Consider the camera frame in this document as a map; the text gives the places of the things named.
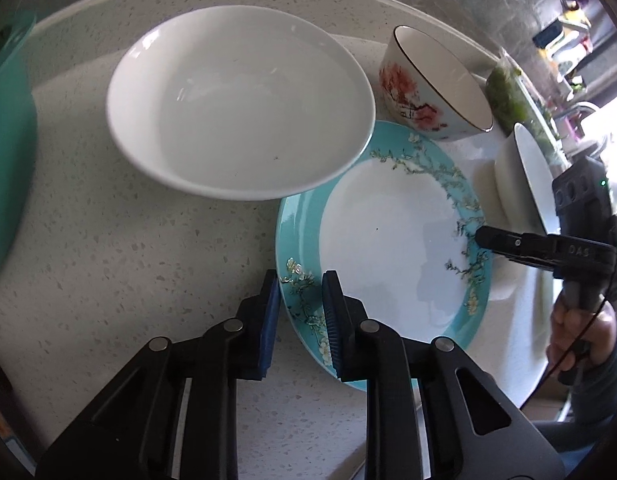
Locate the teal plastic basin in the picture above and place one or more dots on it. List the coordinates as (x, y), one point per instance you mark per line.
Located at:
(8, 135)

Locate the small white bowl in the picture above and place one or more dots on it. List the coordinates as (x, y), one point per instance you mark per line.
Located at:
(531, 180)

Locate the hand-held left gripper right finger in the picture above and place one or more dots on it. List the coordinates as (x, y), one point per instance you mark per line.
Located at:
(331, 325)

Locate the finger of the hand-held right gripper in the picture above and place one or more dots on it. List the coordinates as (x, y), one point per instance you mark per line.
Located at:
(508, 242)

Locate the blue storage container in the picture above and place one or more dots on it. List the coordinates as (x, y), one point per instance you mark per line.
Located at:
(547, 37)

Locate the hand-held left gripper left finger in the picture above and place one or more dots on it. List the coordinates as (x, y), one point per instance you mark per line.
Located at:
(271, 320)

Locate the person's grey clothing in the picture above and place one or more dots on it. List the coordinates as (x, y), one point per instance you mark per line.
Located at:
(568, 447)

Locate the teal floral plate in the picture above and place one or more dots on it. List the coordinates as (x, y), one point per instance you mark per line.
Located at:
(388, 240)

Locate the green leafy vegetables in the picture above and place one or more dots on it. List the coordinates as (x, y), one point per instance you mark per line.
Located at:
(503, 92)

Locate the clear glass bowl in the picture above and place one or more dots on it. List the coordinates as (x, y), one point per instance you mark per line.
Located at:
(543, 132)

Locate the person's right forearm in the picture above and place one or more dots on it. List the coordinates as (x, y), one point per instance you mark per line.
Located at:
(613, 375)

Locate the large white bowl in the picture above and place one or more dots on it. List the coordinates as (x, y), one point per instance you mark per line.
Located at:
(238, 110)

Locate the person's right hand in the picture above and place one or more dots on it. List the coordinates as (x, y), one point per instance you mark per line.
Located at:
(601, 332)

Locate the red floral bowl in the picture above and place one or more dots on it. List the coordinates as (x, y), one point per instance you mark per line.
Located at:
(413, 95)

